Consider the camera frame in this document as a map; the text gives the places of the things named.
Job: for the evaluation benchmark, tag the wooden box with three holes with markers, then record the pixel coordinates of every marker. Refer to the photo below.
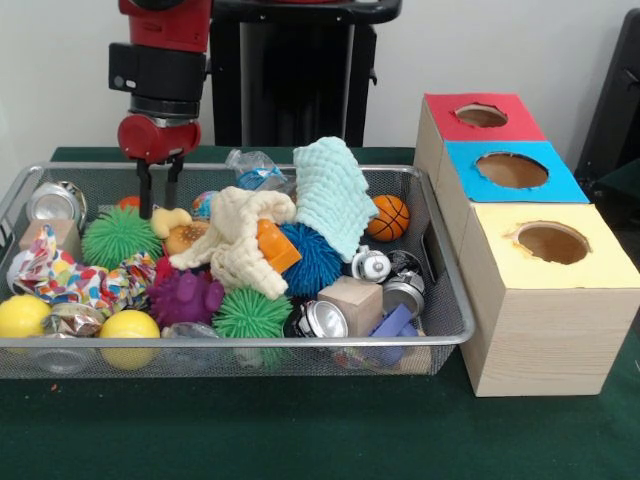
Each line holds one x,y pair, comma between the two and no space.
545,340

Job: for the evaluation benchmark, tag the hamburger squishy toy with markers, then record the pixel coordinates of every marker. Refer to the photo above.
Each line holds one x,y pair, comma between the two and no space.
185,237

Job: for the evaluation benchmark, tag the wooden cube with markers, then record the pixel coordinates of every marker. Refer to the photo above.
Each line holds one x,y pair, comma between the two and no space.
352,305

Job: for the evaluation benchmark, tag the red ball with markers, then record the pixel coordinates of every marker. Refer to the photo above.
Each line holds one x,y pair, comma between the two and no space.
130,201

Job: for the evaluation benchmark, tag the dark green table cloth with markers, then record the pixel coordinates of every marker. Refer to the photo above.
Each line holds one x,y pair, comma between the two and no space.
300,430

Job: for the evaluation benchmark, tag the polka dot cloth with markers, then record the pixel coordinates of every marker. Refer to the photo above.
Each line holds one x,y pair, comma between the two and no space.
65,277

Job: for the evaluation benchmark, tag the green spiky ball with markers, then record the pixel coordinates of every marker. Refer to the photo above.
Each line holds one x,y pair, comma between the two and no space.
120,237
252,312

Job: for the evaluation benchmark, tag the cream knitted cloth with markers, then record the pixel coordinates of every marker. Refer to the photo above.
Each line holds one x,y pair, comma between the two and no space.
235,240

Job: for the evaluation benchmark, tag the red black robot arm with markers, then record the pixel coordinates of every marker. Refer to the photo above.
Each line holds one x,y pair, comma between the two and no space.
165,55

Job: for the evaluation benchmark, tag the silver mesh bin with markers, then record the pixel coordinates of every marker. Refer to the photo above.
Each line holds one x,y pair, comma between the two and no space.
200,361

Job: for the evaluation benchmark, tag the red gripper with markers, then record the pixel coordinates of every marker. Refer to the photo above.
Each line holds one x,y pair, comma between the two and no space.
157,140

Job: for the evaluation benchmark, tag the yellow ball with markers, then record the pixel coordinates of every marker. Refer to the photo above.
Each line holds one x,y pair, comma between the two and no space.
129,325
20,315

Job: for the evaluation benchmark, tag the mint green cloth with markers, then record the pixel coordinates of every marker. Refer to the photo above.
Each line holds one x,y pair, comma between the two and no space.
330,195

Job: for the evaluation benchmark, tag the purple rubber toy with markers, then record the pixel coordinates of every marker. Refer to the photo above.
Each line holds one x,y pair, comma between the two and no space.
185,297

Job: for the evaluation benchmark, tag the yellow plush toy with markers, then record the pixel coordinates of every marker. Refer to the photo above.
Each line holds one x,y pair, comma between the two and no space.
170,220

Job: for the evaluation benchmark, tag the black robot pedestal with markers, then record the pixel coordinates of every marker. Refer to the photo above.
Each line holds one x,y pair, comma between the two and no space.
300,75

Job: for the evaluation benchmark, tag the green covered side table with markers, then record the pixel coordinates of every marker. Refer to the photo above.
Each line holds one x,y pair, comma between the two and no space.
620,182

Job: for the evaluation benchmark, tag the orange basketball toy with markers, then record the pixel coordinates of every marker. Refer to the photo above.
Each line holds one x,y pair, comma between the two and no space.
389,218

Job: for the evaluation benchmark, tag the blue spiky ball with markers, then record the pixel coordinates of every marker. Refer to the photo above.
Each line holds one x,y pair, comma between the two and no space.
312,262

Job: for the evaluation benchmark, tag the black chair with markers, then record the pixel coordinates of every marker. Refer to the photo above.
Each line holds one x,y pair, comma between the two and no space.
620,100

